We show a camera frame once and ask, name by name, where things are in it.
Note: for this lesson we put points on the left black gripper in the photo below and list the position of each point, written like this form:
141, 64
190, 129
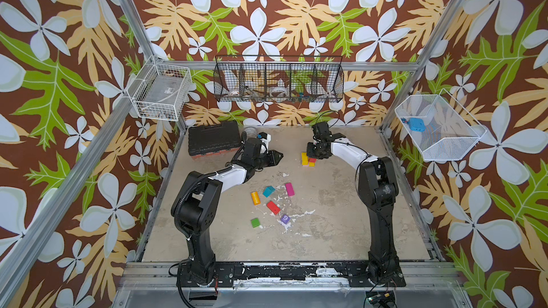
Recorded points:
272, 155

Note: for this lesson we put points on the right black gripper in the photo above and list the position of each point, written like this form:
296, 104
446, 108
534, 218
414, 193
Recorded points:
317, 152

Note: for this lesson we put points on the yellow arch block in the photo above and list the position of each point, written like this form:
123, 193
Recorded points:
304, 159

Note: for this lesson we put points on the magenta block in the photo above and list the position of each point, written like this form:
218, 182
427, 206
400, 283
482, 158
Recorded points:
289, 189

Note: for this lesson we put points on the red rectangular block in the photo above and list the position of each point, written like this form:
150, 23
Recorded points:
273, 208

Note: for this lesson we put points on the purple number nine cube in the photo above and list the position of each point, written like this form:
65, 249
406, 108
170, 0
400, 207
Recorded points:
285, 219

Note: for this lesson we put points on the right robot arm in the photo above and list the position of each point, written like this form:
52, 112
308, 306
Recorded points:
377, 187

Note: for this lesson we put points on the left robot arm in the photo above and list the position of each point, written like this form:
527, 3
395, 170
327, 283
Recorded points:
196, 204

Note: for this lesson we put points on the teal block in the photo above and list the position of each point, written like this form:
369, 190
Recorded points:
268, 191

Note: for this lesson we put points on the orange supermarket block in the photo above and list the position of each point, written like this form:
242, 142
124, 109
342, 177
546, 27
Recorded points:
255, 198

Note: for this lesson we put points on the green square block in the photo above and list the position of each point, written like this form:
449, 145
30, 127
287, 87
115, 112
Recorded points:
255, 223

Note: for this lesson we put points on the clear plastic cup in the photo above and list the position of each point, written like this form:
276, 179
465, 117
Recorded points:
250, 132

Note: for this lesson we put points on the black tool case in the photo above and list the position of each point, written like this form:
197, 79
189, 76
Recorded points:
208, 139

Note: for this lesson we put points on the blue object in basket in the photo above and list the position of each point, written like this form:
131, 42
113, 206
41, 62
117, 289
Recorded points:
416, 125

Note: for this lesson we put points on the white mesh basket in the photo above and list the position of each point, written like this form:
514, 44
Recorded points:
451, 130

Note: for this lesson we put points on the black wire basket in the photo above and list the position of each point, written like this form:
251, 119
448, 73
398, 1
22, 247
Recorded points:
311, 79

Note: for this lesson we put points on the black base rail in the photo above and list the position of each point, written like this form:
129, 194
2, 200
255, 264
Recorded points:
355, 273

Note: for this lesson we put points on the white wire basket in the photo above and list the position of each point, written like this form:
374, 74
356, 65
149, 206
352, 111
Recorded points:
159, 90

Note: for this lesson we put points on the aluminium frame structure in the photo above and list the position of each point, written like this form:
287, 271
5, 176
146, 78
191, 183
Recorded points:
25, 253

